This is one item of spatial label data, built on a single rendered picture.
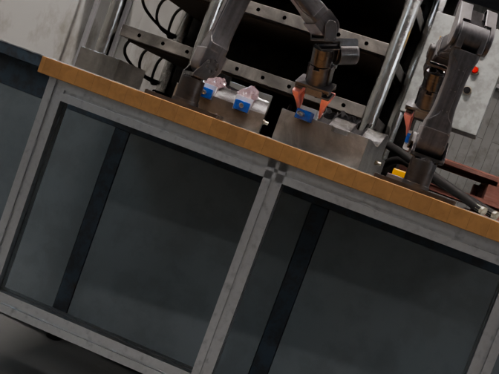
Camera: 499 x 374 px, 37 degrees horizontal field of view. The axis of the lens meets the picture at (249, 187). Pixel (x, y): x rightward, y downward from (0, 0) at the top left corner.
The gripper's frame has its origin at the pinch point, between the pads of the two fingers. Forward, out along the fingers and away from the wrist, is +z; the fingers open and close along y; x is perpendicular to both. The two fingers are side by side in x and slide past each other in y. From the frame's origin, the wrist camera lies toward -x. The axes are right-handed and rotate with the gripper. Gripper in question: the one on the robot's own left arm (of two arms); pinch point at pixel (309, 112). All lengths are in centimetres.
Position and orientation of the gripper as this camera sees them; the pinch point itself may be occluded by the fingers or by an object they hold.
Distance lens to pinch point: 209.5
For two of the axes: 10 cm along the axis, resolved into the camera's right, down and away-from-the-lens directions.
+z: -1.5, 8.3, 5.4
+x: -4.2, 4.4, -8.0
